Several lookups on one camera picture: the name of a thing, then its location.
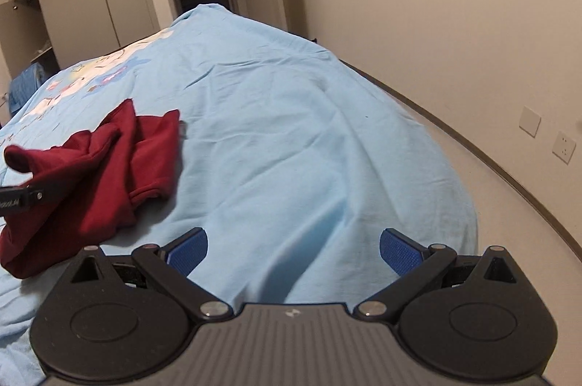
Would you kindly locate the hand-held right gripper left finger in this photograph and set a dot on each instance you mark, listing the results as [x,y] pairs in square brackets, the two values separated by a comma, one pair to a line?
[188,252]

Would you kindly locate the light blue printed blanket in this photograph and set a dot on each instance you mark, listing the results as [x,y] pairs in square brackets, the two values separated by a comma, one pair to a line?
[295,140]

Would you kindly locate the beige wardrobe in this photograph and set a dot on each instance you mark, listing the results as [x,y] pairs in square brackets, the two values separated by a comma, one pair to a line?
[77,4]

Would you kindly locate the dark red sweater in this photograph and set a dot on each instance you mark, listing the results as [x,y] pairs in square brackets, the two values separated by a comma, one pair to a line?
[100,186]

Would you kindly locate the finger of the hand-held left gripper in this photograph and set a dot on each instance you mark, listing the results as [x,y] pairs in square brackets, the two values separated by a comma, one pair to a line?
[27,197]

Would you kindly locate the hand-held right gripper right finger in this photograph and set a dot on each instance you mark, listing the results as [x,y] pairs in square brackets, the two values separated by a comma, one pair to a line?
[398,252]

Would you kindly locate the blank white wall plate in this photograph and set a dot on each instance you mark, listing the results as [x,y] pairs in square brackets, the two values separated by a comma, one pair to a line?
[530,121]

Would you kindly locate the blue cloth bundle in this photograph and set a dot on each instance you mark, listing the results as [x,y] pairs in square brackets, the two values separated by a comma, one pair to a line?
[29,88]

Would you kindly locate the white wall socket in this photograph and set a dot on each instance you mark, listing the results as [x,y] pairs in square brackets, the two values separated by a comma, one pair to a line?
[564,147]

